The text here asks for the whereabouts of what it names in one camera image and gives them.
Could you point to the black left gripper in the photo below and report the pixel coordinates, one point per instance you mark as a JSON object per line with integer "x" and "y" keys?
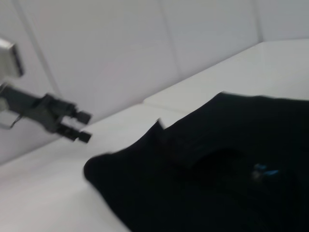
{"x": 46, "y": 108}

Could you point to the black t-shirt with FREE print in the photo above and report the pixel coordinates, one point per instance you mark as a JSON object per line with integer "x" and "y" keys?
{"x": 217, "y": 169}

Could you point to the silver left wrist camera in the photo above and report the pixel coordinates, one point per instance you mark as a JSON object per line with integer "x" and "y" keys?
{"x": 9, "y": 60}

